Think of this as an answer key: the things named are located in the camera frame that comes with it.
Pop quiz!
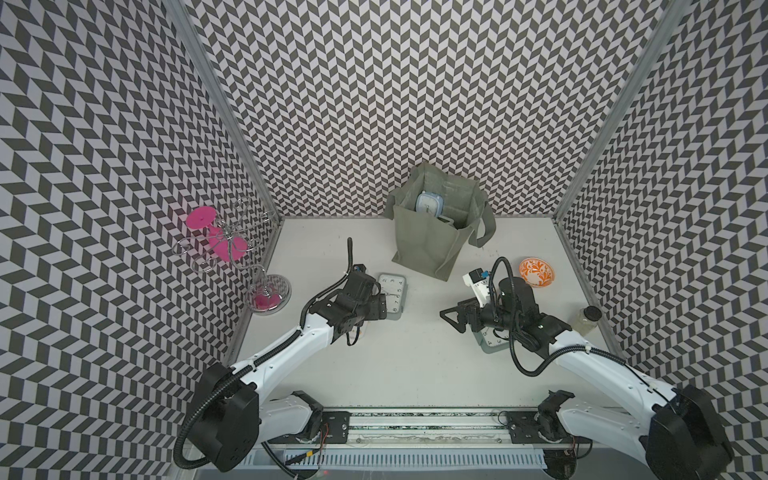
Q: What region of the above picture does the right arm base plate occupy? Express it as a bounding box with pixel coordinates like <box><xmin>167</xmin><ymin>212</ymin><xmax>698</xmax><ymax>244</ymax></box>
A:
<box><xmin>499</xmin><ymin>410</ymin><xmax>592</xmax><ymax>446</ymax></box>

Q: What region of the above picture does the blue square alarm clock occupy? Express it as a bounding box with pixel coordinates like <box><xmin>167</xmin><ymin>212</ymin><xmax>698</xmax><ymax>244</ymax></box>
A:
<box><xmin>415</xmin><ymin>191</ymin><xmax>444</xmax><ymax>218</ymax></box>

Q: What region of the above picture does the large green analog clock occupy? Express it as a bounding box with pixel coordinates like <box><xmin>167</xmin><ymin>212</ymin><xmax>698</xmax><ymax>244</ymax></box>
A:
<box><xmin>473</xmin><ymin>328</ymin><xmax>509</xmax><ymax>354</ymax></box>

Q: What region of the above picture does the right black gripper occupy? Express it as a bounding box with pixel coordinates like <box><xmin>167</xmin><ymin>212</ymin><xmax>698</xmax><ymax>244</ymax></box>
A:
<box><xmin>439</xmin><ymin>294</ymin><xmax>520</xmax><ymax>335</ymax></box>

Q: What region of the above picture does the green canvas bag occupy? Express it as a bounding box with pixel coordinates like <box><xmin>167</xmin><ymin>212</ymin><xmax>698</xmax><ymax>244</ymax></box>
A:
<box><xmin>384</xmin><ymin>163</ymin><xmax>496</xmax><ymax>281</ymax></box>

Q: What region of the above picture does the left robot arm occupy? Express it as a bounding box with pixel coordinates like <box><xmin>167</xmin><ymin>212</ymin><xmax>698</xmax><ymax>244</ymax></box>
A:
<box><xmin>172</xmin><ymin>259</ymin><xmax>387</xmax><ymax>479</ymax></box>

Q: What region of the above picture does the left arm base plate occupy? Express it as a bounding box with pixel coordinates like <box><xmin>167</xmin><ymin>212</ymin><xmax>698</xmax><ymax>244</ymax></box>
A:
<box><xmin>309</xmin><ymin>410</ymin><xmax>351</xmax><ymax>445</ymax></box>

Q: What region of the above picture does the jar with black lid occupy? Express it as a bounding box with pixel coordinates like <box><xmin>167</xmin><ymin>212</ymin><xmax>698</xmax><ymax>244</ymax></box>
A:
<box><xmin>570</xmin><ymin>305</ymin><xmax>602</xmax><ymax>336</ymax></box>

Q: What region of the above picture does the aluminium front rail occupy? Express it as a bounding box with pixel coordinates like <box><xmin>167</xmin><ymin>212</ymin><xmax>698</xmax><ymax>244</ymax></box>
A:
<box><xmin>179</xmin><ymin>407</ymin><xmax>685</xmax><ymax>451</ymax></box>

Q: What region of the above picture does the orange patterned bowl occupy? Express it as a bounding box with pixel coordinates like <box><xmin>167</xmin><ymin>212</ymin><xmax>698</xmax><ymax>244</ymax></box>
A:
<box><xmin>518</xmin><ymin>257</ymin><xmax>555</xmax><ymax>288</ymax></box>

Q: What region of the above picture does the green rectangular analog clock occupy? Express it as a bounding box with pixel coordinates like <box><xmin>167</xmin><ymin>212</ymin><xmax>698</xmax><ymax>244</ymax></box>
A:
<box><xmin>378</xmin><ymin>273</ymin><xmax>407</xmax><ymax>320</ymax></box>

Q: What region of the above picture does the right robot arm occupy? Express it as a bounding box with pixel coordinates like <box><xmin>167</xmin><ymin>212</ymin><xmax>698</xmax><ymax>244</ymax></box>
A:
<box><xmin>439</xmin><ymin>257</ymin><xmax>735</xmax><ymax>479</ymax></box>

